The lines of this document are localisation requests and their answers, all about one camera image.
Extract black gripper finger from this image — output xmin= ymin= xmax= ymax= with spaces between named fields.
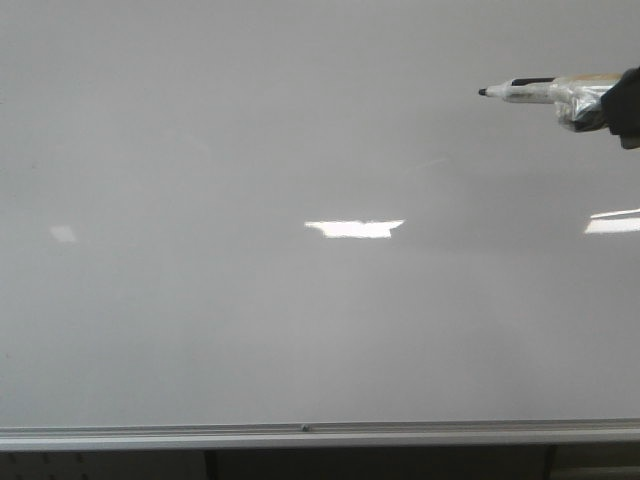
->
xmin=601 ymin=68 xmax=639 ymax=150

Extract black dry-erase marker taped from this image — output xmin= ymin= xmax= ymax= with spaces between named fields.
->
xmin=478 ymin=73 xmax=622 ymax=133

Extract white whiteboard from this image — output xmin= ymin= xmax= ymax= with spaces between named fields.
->
xmin=1 ymin=1 xmax=639 ymax=452

